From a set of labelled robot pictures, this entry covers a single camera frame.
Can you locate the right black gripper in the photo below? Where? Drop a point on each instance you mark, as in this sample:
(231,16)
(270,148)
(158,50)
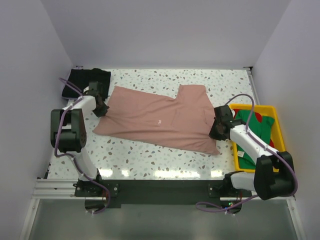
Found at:
(213,135)

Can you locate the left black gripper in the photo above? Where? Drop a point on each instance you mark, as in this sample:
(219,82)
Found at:
(103,111)

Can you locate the pink printed t-shirt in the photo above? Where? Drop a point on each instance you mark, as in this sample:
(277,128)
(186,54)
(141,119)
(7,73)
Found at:
(181,123)

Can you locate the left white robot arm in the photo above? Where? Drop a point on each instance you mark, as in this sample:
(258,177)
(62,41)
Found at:
(68,135)

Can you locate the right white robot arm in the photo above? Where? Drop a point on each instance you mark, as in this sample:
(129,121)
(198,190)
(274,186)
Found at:
(274,174)

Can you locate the folded black t-shirt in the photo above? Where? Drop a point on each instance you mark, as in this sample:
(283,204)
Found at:
(99,75)

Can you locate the red t-shirt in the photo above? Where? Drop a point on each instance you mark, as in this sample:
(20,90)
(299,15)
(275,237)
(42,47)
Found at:
(261,125)

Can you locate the green t-shirt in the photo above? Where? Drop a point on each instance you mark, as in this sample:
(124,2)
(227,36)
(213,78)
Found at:
(245,161)

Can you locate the yellow plastic bin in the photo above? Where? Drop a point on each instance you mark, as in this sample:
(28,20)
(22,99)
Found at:
(276,135)

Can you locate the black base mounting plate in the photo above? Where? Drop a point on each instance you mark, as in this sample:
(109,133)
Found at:
(115,193)

